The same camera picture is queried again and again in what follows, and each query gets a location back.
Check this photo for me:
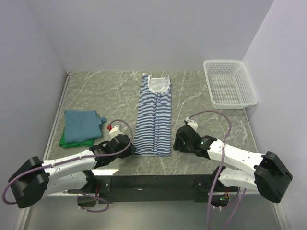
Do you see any striped tank top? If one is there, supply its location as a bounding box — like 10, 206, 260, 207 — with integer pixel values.
133, 74, 172, 157

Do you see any blue tank top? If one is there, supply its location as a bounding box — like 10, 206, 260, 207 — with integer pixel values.
64, 110, 107, 143

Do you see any green tank top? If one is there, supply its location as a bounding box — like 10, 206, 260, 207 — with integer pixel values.
59, 132, 95, 149

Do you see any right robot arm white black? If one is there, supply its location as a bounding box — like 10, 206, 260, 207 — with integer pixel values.
173, 125, 293, 203

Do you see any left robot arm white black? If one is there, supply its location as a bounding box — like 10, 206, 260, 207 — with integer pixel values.
8, 134, 136, 208

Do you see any black base beam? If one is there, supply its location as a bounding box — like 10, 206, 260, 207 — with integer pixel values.
80, 174, 213, 203

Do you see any white plastic basket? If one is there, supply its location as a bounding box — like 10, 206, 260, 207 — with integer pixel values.
203, 60, 258, 109

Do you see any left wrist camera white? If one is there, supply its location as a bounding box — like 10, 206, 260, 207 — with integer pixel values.
107, 125, 122, 138

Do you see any aluminium rail frame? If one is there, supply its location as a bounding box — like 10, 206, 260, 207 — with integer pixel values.
17, 71, 289, 230

